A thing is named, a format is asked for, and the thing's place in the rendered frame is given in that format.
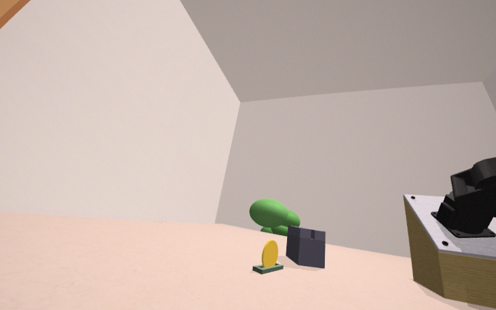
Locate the gold coin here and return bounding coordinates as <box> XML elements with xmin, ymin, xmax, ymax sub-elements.
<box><xmin>262</xmin><ymin>240</ymin><xmax>278</xmax><ymax>268</ymax></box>

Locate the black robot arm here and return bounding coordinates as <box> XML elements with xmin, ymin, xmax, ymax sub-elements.
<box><xmin>431</xmin><ymin>158</ymin><xmax>496</xmax><ymax>238</ymax></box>

